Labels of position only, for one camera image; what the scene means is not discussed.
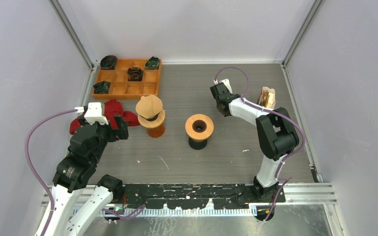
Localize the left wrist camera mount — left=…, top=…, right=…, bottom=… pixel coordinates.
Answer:
left=74, top=102, right=109, bottom=125

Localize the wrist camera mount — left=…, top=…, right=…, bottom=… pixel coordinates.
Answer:
left=213, top=79, right=233, bottom=94
left=74, top=102, right=109, bottom=125

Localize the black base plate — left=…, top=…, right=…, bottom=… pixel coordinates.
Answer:
left=111, top=183, right=279, bottom=210

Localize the red cloth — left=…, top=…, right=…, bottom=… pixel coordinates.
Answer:
left=69, top=99, right=141, bottom=135

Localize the orange coffee filter box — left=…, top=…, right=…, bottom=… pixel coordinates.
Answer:
left=257, top=87, right=276, bottom=109

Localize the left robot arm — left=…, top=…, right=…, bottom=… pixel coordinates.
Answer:
left=36, top=115, right=128, bottom=236

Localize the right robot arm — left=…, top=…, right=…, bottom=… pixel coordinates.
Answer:
left=210, top=80, right=300, bottom=202

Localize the wooden dripper ring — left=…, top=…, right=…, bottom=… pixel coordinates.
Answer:
left=137, top=110, right=166, bottom=129
left=185, top=114, right=215, bottom=142

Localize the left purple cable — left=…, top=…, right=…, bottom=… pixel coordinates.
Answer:
left=24, top=107, right=144, bottom=236

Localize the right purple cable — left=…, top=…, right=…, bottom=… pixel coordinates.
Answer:
left=214, top=66, right=307, bottom=222

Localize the green coil bottom left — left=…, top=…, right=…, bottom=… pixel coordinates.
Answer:
left=93, top=81, right=111, bottom=94

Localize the brown paper coffee filter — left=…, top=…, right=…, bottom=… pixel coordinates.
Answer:
left=135, top=94, right=163, bottom=121

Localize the orange wooden compartment tray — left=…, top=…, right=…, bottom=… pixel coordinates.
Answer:
left=92, top=59, right=162, bottom=100

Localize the green coil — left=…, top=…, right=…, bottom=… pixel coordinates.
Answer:
left=144, top=56, right=160, bottom=70
left=93, top=81, right=111, bottom=94

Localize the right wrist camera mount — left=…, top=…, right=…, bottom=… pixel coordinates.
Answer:
left=213, top=79, right=233, bottom=94

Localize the green coil top right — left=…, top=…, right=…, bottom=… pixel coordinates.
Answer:
left=144, top=56, right=160, bottom=70

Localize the red black carafe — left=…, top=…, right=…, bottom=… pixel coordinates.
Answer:
left=188, top=120, right=207, bottom=150

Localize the purple cable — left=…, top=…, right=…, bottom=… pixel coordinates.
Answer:
left=214, top=66, right=307, bottom=222
left=24, top=107, right=144, bottom=236

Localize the orange glass carafe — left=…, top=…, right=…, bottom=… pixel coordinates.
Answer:
left=146, top=124, right=165, bottom=138

